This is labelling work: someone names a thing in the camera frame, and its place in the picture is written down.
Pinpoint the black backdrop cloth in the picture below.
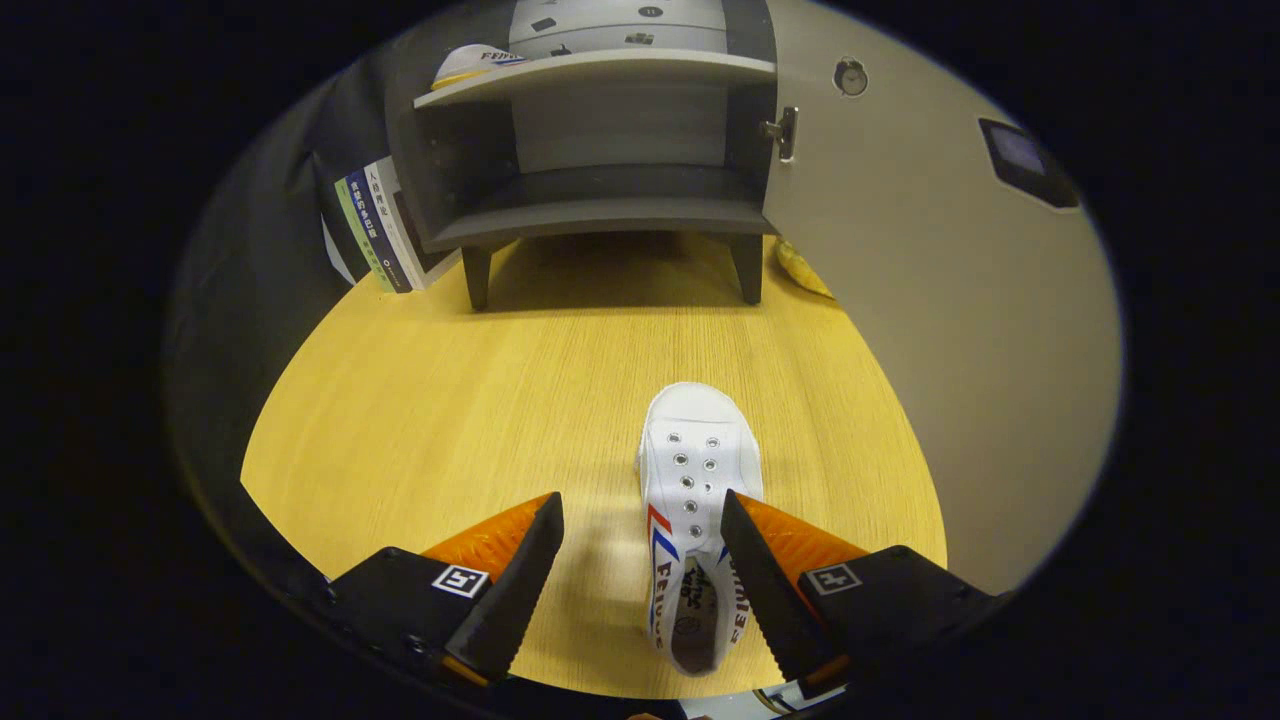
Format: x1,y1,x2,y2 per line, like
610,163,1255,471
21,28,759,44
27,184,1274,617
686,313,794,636
165,45,421,561

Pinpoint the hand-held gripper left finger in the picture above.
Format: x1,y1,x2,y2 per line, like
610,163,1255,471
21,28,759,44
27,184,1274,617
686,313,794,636
325,492,566,689

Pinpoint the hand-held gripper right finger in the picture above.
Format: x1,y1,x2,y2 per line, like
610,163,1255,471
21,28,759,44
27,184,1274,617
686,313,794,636
720,490,1001,699

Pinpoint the blue book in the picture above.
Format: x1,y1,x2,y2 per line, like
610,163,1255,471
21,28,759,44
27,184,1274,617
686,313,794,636
345,168,413,294

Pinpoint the white book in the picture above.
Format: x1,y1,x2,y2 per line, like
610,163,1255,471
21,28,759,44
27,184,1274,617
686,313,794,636
365,157,461,291

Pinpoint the white canvas shoe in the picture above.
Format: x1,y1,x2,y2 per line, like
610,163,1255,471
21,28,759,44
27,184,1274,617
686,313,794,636
432,43,529,91
637,382,766,676

